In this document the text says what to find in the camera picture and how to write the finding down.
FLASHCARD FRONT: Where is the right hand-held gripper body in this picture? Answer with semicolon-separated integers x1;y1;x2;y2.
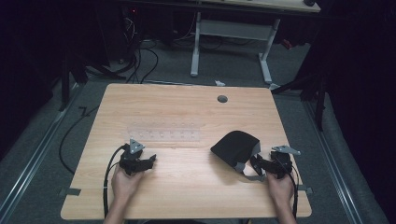
268;145;303;180

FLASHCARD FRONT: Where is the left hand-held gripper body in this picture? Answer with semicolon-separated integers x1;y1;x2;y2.
119;138;148;175

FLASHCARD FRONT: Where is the black cap with grey strap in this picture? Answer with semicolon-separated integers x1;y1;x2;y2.
210;130;267;183

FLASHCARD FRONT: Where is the person's left hand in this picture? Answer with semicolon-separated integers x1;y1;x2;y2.
110;163;145;202

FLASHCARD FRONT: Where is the person's right hand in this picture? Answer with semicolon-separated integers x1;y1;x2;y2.
266;172;296;205

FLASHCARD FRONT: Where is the clear plastic strip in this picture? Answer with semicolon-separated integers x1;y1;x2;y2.
126;125;201;144

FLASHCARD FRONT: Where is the black stand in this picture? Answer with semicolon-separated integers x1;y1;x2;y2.
270;71;328;133
57;52;92;113

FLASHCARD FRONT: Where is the desk with white metal legs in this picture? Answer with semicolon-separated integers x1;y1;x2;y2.
190;0;321;84

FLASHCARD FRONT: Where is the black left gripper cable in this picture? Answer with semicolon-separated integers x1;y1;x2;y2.
103;144;129;219

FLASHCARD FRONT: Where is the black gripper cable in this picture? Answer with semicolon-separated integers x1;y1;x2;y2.
275;155;301;220
103;144;129;219

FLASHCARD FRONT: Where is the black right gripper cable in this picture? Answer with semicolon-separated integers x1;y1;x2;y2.
275;155;301;220

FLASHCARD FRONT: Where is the metal floor rail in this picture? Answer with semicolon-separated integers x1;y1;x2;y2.
0;83;82;222
303;99;365;224

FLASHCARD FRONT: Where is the black floor cable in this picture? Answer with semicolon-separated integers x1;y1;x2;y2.
58;105;101;175

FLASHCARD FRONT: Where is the bundle of black cables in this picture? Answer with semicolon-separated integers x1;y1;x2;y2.
120;12;161;85

